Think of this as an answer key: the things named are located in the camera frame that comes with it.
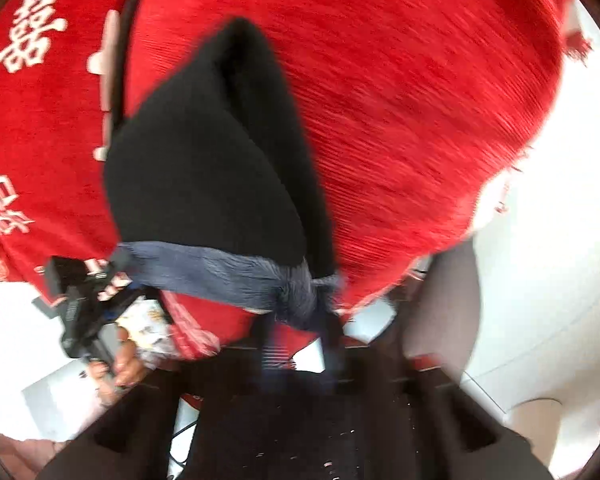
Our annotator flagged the black pants patterned waistband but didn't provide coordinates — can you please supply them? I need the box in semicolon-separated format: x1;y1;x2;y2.
104;18;339;330

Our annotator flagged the pink sleeve forearm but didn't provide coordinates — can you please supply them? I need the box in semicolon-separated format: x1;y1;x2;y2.
0;434;68;479

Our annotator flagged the left hand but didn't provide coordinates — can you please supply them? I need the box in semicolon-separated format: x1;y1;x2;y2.
86;326;149;406

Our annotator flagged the white patterned cloth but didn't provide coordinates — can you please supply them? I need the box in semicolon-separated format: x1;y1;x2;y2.
117;297;180;370

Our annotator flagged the red wedding blanket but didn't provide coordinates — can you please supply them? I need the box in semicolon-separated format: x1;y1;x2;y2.
0;0;572;359

